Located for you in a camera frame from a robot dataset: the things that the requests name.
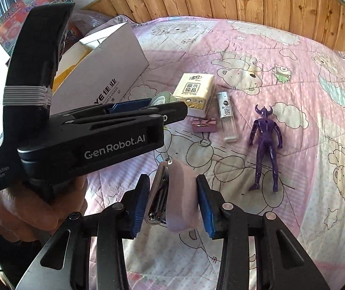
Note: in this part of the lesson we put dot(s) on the cream tissue packet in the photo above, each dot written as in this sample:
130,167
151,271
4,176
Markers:
192,92

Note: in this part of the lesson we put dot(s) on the purple toy figure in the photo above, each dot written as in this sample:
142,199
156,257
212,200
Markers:
266,136

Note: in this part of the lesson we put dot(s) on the pink printed blanket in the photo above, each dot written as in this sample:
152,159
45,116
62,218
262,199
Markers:
311,96

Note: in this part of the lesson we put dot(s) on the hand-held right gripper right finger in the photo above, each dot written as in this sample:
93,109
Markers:
207,210

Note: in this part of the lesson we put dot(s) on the white clear lighter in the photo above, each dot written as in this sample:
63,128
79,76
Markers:
225,105

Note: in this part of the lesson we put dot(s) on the washing machine toy box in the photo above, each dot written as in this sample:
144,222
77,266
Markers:
9,27

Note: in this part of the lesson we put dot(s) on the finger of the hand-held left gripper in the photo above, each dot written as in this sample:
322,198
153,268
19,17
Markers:
124,104
172,111

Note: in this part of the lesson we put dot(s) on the pink stapler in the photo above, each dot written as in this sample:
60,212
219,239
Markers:
181,193

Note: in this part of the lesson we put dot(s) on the wooden headboard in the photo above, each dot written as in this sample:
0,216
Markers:
250,0

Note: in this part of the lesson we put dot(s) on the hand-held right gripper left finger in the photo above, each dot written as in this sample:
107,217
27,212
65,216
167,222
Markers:
139,208

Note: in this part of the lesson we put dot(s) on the white cardboard box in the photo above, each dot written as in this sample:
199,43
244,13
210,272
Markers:
115,60

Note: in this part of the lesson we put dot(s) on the pink binder clip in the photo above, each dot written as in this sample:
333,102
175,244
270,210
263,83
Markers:
204,124

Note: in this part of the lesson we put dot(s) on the clear tape roll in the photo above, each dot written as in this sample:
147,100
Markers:
163,98

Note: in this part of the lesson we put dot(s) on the person's left hand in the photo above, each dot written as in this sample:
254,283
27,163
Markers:
24,214

